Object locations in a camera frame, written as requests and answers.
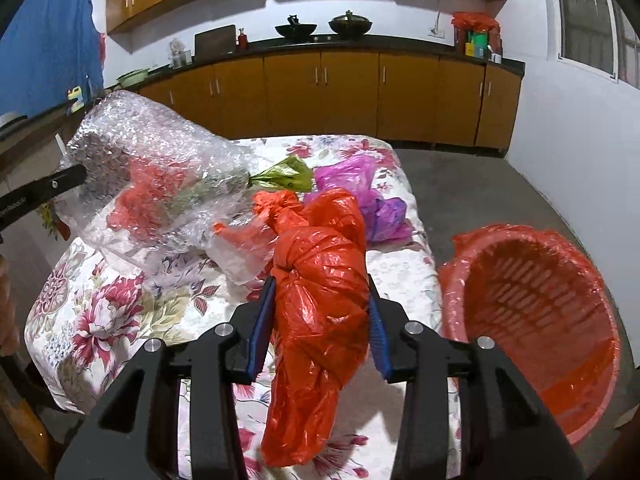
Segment small red plastic bag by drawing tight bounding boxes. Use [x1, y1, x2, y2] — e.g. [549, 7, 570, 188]
[107, 157, 236, 241]

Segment window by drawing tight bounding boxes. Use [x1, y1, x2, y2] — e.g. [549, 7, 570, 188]
[552, 0, 640, 92]

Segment red bag on counter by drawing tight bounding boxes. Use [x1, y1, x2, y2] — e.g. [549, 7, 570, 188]
[451, 11, 501, 36]

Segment blue hanging cloth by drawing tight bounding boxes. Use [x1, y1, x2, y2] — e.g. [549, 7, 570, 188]
[0, 0, 107, 117]

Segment black wok with lid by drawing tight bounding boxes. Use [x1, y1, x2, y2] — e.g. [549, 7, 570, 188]
[328, 9, 374, 39]

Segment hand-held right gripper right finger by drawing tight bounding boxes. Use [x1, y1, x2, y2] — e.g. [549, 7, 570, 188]
[366, 275, 586, 480]

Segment brown cutting board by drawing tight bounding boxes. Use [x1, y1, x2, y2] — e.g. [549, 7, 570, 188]
[194, 24, 237, 59]

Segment black wok with handle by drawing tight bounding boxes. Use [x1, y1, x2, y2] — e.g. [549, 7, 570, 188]
[274, 14, 318, 41]

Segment clear plastic bag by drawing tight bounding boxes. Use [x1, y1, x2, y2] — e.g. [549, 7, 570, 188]
[207, 220, 278, 288]

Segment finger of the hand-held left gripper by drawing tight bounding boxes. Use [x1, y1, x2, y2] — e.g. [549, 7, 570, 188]
[0, 165, 87, 233]

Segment floral quilted table cover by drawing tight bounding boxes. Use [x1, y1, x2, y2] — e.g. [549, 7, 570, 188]
[25, 134, 463, 480]

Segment green enamel basin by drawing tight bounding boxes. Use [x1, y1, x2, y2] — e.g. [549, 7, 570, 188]
[116, 68, 151, 89]

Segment olive green plastic bag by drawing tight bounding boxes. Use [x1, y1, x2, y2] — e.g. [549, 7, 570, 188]
[247, 155, 314, 193]

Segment person's left forearm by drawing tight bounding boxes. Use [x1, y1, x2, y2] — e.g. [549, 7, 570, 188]
[0, 254, 22, 357]

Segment wooden base kitchen cabinets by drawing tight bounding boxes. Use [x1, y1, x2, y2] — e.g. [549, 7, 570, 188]
[137, 47, 525, 152]

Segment knotted red plastic bag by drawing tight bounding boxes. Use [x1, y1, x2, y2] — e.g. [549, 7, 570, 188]
[252, 187, 372, 468]

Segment red lined plastic basket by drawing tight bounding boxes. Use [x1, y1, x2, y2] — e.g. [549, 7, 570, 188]
[438, 224, 622, 448]

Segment glass jar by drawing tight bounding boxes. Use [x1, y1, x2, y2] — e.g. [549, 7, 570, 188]
[168, 38, 194, 69]

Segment purple plastic bag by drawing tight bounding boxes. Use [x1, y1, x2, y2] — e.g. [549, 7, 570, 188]
[306, 154, 414, 243]

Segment dark wooden chair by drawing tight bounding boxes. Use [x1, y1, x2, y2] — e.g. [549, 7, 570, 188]
[0, 352, 68, 476]

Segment clear bubble wrap sheet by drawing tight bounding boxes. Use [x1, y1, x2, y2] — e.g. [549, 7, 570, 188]
[56, 91, 257, 261]

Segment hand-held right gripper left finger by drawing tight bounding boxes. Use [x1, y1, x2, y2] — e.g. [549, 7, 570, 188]
[55, 276, 278, 480]

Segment green and yellow boxes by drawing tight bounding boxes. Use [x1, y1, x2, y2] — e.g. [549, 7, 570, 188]
[464, 30, 493, 58]

